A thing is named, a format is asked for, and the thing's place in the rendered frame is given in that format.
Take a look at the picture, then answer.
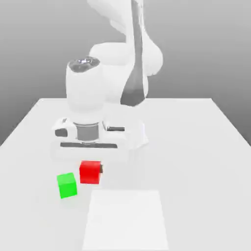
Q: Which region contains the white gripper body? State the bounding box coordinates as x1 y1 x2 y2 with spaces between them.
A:
49 140 130 163

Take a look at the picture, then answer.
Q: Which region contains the small red cube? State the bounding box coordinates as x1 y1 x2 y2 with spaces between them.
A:
79 160 102 185

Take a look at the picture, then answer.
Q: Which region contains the small green cube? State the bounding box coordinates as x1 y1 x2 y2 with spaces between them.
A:
56 172 78 199

